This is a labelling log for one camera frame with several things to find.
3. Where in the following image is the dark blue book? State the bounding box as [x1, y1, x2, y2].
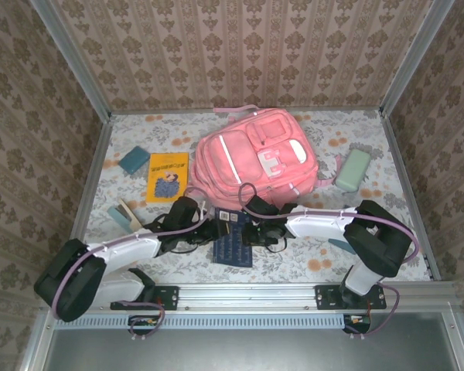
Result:
[211, 207, 255, 268]

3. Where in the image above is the pink student backpack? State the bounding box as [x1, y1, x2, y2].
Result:
[184, 104, 343, 217]

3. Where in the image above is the yellow book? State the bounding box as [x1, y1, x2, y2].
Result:
[145, 151, 190, 205]

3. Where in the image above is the teal zip pouch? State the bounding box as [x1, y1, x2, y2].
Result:
[118, 145, 150, 175]

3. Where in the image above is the mint green pencil case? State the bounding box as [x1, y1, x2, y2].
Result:
[334, 148, 371, 193]

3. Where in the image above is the floral tablecloth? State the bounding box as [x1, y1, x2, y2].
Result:
[73, 110, 432, 285]

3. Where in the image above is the black connector board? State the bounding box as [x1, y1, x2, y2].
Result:
[128, 315, 160, 337]
[343, 311, 373, 335]

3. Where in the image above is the grey metal panel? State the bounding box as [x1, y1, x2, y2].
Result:
[42, 328, 461, 371]

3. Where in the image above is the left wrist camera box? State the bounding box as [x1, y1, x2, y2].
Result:
[169, 196, 208, 230]

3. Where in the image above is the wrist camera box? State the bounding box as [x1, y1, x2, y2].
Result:
[246, 195, 280, 220]
[169, 196, 208, 230]

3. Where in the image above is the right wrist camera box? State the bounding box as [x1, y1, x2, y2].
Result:
[246, 195, 280, 220]

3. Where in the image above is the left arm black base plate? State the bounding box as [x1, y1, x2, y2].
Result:
[111, 284, 179, 311]

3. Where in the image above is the aluminium mounting rail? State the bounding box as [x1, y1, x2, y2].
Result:
[42, 281, 459, 312]

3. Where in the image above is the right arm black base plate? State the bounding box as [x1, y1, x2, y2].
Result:
[315, 284, 387, 311]

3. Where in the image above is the grey slotted cable duct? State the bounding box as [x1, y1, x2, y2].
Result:
[56, 313, 351, 330]

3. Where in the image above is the aluminium side rail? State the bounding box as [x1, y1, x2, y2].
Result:
[380, 111, 444, 281]
[57, 115, 115, 283]

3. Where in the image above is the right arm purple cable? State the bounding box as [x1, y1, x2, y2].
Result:
[238, 183, 417, 340]

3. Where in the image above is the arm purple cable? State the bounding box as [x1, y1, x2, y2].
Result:
[238, 183, 417, 340]
[52, 200, 210, 342]

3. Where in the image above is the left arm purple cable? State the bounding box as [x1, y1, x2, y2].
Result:
[52, 200, 210, 342]

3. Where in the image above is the aluminium frame post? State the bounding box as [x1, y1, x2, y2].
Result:
[378, 0, 456, 117]
[28, 0, 113, 124]

